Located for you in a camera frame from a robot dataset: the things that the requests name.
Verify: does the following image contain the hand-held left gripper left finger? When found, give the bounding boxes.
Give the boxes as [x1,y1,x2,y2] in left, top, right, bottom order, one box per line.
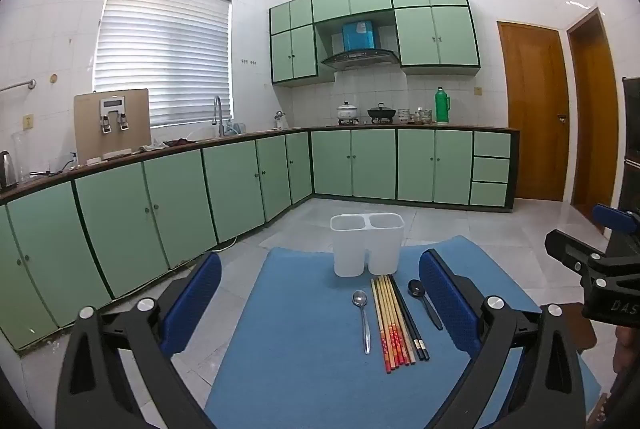
[56,251,223,429]

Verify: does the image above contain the electric kettle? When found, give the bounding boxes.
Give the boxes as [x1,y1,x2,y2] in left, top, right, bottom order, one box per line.
[0,150,16,189]

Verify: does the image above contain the green wall cabinets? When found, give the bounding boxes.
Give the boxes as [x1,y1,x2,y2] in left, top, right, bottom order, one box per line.
[269,0,482,86]

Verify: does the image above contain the wooden door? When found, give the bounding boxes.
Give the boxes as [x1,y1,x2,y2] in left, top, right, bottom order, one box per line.
[566,6,621,222]
[496,22,571,201]

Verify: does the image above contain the red patterned bamboo chopstick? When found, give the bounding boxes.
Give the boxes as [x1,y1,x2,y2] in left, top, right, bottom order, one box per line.
[381,277,407,367]
[374,278,396,372]
[371,279,390,375]
[378,277,402,370]

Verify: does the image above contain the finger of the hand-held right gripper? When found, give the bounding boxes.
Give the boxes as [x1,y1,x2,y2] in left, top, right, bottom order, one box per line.
[544,229,608,282]
[593,203,640,236]

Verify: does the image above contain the blue wrapped hood chimney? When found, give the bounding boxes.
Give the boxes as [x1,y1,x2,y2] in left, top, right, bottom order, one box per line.
[342,20,377,52]

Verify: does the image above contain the gas stove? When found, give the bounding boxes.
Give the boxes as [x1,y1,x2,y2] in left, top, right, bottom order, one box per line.
[327,118,401,127]

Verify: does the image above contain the black spoon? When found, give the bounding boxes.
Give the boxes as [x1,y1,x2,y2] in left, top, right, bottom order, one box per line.
[407,279,444,331]

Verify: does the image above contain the blue mat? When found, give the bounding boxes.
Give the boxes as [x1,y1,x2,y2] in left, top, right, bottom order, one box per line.
[205,235,602,429]

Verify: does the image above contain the brown board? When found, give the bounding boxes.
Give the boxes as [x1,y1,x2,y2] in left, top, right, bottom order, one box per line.
[74,89,151,161]

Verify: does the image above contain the black range hood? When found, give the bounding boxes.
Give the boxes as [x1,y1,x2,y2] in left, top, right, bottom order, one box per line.
[321,50,401,71]

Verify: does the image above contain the white floor cable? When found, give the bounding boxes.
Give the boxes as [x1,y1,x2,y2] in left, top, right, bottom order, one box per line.
[170,235,237,271]

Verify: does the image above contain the green base cabinets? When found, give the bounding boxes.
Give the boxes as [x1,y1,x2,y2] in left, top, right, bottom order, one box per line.
[0,126,521,352]

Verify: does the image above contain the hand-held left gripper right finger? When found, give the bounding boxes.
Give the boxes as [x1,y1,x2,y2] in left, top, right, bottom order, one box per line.
[418,249,586,429]

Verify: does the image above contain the brown wooden stool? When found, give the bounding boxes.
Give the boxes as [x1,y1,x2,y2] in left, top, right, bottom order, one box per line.
[540,303,597,356]

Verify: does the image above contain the green thermos flask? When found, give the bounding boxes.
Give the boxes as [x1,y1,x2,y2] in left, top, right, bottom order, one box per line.
[435,86,450,125]

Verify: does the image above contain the white plastic utensil holder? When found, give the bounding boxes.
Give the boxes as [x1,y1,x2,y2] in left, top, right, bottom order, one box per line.
[330,212,405,277]

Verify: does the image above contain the white window blind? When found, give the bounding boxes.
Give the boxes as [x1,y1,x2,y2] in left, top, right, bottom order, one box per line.
[94,0,233,128]

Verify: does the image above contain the clear glass pitcher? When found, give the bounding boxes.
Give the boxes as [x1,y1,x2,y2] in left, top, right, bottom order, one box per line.
[11,132,31,183]

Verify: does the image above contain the black appliance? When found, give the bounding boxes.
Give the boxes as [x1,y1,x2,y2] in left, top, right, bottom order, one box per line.
[620,76,640,230]

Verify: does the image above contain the metal spoon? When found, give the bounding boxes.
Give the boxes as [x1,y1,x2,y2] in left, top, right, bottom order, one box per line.
[352,290,372,355]

